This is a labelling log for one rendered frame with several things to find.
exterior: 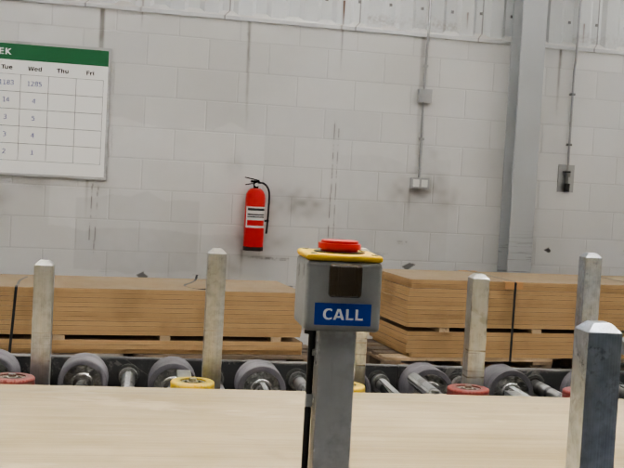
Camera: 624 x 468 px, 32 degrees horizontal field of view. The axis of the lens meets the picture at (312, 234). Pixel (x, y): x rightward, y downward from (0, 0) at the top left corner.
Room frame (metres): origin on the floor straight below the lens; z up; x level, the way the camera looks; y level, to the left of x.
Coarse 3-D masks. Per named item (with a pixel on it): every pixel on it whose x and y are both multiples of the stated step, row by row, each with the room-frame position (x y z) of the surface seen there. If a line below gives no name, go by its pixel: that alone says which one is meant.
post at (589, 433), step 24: (576, 336) 1.07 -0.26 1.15; (600, 336) 1.05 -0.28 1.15; (576, 360) 1.07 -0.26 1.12; (600, 360) 1.05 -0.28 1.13; (576, 384) 1.07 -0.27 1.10; (600, 384) 1.05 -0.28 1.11; (576, 408) 1.06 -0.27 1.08; (600, 408) 1.05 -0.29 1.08; (576, 432) 1.06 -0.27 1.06; (600, 432) 1.05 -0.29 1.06; (576, 456) 1.06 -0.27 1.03; (600, 456) 1.05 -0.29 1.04
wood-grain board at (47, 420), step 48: (0, 384) 1.89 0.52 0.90; (0, 432) 1.56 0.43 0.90; (48, 432) 1.57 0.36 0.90; (96, 432) 1.59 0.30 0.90; (144, 432) 1.60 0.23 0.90; (192, 432) 1.62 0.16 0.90; (240, 432) 1.64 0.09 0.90; (288, 432) 1.65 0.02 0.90; (384, 432) 1.69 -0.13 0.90; (432, 432) 1.70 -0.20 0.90; (480, 432) 1.72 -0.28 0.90; (528, 432) 1.74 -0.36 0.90
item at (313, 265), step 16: (304, 256) 1.01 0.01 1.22; (320, 256) 0.99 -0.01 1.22; (336, 256) 0.99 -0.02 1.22; (352, 256) 0.99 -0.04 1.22; (368, 256) 1.00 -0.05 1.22; (304, 272) 1.00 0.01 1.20; (320, 272) 0.99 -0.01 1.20; (368, 272) 0.99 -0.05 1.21; (304, 288) 1.00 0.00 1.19; (320, 288) 0.99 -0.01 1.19; (368, 288) 0.99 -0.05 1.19; (304, 304) 0.99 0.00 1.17; (368, 304) 0.99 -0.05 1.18; (304, 320) 0.99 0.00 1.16
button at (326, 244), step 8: (328, 240) 1.01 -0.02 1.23; (336, 240) 1.01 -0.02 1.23; (344, 240) 1.02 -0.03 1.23; (352, 240) 1.03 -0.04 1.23; (320, 248) 1.02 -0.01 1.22; (328, 248) 1.01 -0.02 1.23; (336, 248) 1.01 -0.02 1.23; (344, 248) 1.01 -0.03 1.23; (352, 248) 1.01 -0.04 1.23; (360, 248) 1.02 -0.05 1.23
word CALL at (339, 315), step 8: (320, 304) 0.99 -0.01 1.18; (328, 304) 0.99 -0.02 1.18; (336, 304) 0.99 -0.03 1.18; (344, 304) 0.99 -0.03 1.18; (352, 304) 0.99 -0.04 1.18; (320, 312) 0.99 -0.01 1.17; (328, 312) 0.99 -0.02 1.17; (336, 312) 0.99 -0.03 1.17; (344, 312) 0.99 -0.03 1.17; (352, 312) 0.99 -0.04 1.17; (360, 312) 0.99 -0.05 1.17; (368, 312) 0.99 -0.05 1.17; (320, 320) 0.99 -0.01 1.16; (328, 320) 0.99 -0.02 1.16; (336, 320) 0.99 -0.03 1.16; (344, 320) 0.99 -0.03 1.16; (352, 320) 0.99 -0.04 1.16; (360, 320) 0.99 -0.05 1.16; (368, 320) 0.99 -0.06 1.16
